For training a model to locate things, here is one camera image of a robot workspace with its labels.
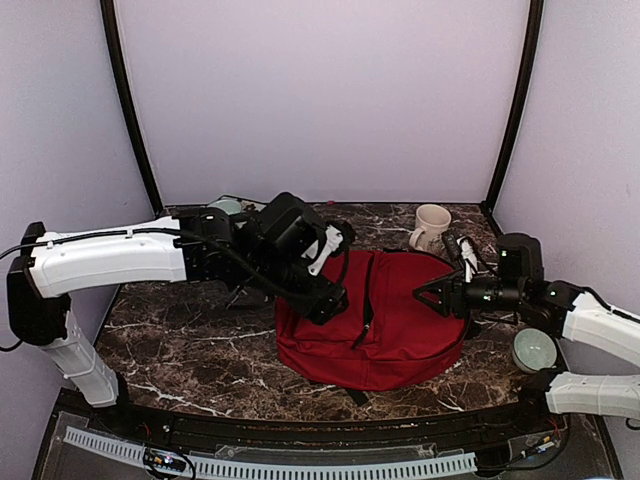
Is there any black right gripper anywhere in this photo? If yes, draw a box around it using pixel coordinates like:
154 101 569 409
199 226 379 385
413 268 526 319

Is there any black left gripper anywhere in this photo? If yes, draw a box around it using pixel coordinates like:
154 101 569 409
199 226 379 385
240 250 348 323

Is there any red backpack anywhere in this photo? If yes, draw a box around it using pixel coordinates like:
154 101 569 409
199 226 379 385
275 250 470 391

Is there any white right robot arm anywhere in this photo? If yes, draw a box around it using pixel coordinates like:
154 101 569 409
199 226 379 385
413 233 639 434

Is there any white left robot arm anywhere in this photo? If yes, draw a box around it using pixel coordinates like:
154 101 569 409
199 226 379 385
6 207 354 436

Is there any white mug with red pattern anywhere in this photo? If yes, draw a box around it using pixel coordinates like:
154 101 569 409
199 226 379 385
409 204 452 251

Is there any pale green ceramic bowl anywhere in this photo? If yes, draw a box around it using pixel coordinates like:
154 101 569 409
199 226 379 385
207 197 242 215

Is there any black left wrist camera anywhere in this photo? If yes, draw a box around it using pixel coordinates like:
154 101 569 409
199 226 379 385
257 192 326 259

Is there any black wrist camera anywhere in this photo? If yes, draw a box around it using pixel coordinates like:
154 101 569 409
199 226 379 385
257 192 326 259
496 233 544 286

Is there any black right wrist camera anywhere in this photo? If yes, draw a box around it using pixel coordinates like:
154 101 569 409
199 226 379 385
496 233 544 286

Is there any black enclosure frame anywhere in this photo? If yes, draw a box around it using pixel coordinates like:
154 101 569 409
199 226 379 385
54 1 570 448

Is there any white slotted cable duct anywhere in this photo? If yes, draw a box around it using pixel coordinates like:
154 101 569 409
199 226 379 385
63 427 477 479

